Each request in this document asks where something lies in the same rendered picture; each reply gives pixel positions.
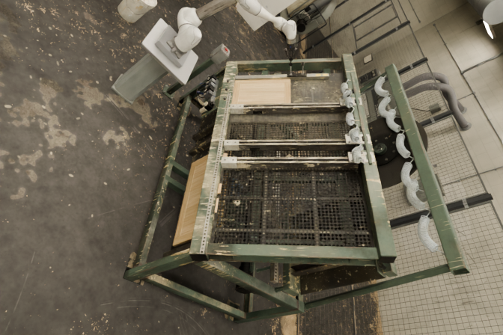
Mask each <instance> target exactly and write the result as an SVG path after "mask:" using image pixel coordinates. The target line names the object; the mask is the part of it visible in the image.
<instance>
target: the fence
mask: <svg viewBox="0 0 503 335"><path fill-rule="evenodd" d="M316 74H320V75H321V76H316ZM323 74H328V73H312V74H307V77H287V74H284V75H255V76H235V80H261V79H290V80H318V79H329V74H328V75H327V76H323Z"/></svg>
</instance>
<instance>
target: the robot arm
mask: <svg viewBox="0 0 503 335"><path fill-rule="evenodd" d="M236 2H239V3H240V6H241V7H242V8H243V9H244V10H245V11H247V12H249V13H250V14H253V15H255V16H259V17H261V18H263V19H266V20H268V21H270V22H273V23H274V26H275V27H276V28H277V29H278V30H279V31H282V32H284V34H285V35H286V41H287V48H284V50H285V52H286V55H287V57H288V58H289V61H290V62H291V63H292V60H293V58H294V57H295V54H296V51H297V48H296V47H295V42H296V23H295V22H294V21H293V20H289V21H287V20H286V19H284V18H282V17H280V16H279V17H275V16H273V15H272V14H270V13H269V12H267V11H266V10H265V9H264V8H263V7H262V6H261V5H260V4H259V3H258V2H257V0H213V1H211V2H209V3H208V4H206V5H204V6H202V7H200V8H198V9H195V8H189V7H184V8H182V9H180V11H179V13H178V15H177V25H178V29H179V31H178V34H177V36H174V38H172V39H171V40H168V41H167V42H166V43H167V44H168V45H169V46H170V48H171V53H172V52H174V54H175V55H176V56H177V58H178V59H180V58H181V57H182V56H183V55H184V54H186V53H187V51H189V50H190V49H192V48H194V47H195V46H196V45H198V43H199V42H200V40H201V31H200V30H199V29H198V26H199V25H200V24H201V23H202V20H203V19H206V18H207V17H209V16H211V15H213V14H215V13H217V12H219V11H221V10H223V9H225V8H227V7H229V6H230V5H232V4H234V3H236ZM294 49H295V52H294V54H293V50H294ZM287 50H288V51H289V56H288V53H287ZM290 51H291V56H290Z"/></svg>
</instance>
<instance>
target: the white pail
mask: <svg viewBox="0 0 503 335"><path fill-rule="evenodd" d="M156 4H157V0H123V1H122V2H121V3H120V4H119V5H118V12H119V14H120V15H121V16H122V17H123V18H124V19H125V20H126V21H127V22H131V23H134V22H136V21H137V20H138V19H139V18H141V17H142V16H143V15H144V14H145V13H147V12H148V11H149V10H151V9H153V8H154V7H155V6H156Z"/></svg>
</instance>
